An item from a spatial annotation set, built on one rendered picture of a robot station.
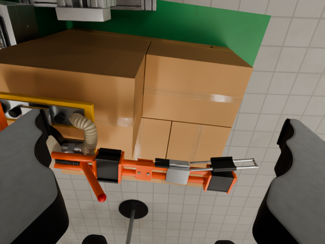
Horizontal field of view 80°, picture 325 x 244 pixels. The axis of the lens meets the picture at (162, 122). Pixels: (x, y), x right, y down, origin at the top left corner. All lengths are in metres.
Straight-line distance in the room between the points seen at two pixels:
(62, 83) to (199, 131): 0.88
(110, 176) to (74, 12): 0.49
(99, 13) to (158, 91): 0.64
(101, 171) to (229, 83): 0.86
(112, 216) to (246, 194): 1.84
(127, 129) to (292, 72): 1.53
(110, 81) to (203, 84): 0.60
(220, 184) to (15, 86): 0.81
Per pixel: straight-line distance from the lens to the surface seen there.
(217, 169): 0.61
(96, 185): 0.59
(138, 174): 0.63
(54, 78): 0.83
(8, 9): 1.26
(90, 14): 0.67
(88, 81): 0.78
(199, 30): 1.65
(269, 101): 2.03
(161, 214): 3.00
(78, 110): 0.69
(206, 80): 1.17
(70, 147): 0.71
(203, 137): 1.37
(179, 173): 0.62
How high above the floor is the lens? 1.63
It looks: 58 degrees down
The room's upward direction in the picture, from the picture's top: 177 degrees counter-clockwise
